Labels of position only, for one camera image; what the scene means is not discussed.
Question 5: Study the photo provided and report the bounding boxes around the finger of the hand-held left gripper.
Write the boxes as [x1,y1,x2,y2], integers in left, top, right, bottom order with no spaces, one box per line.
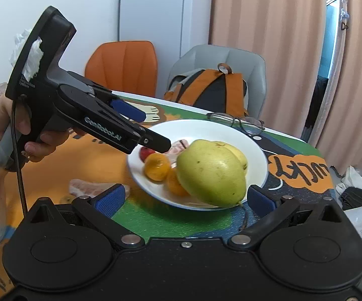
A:
[135,125,172,152]
[110,97,148,123]

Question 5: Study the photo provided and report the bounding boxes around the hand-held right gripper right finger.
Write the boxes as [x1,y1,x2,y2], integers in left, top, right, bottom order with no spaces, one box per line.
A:
[228,184,346,247]

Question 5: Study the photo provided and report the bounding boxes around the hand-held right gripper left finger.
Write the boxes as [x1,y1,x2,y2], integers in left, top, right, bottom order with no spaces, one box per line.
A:
[27,183,145,247]

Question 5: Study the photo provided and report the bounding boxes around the small red fruit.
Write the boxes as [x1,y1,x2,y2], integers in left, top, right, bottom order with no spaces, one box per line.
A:
[139,146,156,163]

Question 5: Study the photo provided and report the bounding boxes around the thin peeled pomelo segment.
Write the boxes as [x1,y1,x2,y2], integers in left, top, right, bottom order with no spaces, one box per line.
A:
[164,138,189,164]

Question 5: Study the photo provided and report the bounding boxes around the orange mandarin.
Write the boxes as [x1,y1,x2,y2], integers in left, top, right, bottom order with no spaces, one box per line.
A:
[167,167,189,196]
[144,154,171,181]

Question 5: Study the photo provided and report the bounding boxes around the white ceramic bowl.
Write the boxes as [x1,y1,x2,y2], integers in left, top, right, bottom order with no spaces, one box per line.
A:
[127,119,269,210]

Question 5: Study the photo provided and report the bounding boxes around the person's left hand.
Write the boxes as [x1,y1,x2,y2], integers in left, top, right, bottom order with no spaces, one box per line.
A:
[0,95,75,163]

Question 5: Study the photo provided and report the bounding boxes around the large peeled pomelo segment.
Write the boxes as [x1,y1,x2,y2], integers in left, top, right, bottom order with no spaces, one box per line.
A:
[69,179,131,199]

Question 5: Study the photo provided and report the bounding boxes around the orange upholstered chair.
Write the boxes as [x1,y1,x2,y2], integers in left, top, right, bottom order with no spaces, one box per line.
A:
[85,41,158,98]

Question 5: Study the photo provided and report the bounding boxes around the orange and grey backpack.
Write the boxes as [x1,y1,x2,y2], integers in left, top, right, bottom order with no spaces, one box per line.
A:
[164,63,249,116]

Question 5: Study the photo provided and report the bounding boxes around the white tissue pack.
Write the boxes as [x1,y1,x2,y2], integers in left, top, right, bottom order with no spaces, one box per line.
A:
[0,28,43,101]

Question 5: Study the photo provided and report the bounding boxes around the black thin-framed eyeglasses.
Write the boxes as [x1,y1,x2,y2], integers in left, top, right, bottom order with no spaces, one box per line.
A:
[207,112,266,140]

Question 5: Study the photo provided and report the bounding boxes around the white plastic bag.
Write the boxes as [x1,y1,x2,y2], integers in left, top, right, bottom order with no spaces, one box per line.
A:
[336,163,362,195]

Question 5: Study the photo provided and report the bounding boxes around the black folded cloth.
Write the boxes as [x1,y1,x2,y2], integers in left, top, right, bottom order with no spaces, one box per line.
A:
[341,187,362,210]

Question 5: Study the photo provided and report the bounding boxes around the grey upholstered chair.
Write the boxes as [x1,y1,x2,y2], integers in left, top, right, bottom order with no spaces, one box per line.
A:
[167,44,267,118]

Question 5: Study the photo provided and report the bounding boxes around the small hanging hooks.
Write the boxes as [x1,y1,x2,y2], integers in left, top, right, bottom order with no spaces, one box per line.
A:
[339,0,349,31]

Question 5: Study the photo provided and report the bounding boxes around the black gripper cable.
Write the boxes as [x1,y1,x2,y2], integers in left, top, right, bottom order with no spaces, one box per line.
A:
[11,97,29,215]

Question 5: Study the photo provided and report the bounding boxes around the white door frame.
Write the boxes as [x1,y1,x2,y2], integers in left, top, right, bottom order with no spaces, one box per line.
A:
[317,0,348,151]

